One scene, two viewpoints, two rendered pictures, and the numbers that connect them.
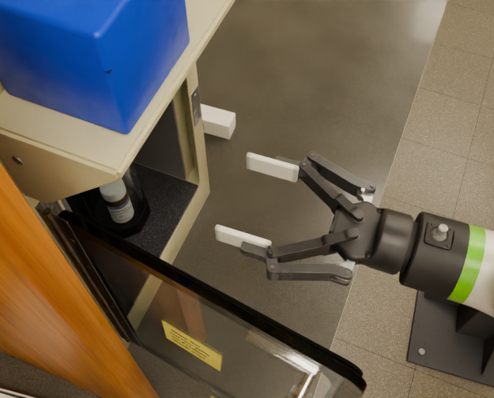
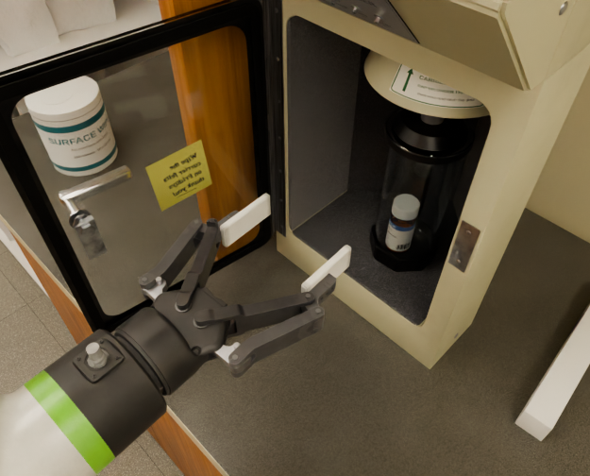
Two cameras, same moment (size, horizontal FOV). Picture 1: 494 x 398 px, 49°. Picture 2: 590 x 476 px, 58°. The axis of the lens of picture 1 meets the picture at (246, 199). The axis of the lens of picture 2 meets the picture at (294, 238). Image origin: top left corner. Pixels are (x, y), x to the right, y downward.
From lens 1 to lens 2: 0.63 m
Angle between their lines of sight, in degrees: 59
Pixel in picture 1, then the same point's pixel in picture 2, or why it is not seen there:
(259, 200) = (400, 423)
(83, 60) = not seen: outside the picture
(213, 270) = (323, 338)
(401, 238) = (131, 327)
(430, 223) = (119, 357)
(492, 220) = not seen: outside the picture
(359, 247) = (165, 304)
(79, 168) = not seen: outside the picture
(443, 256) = (73, 354)
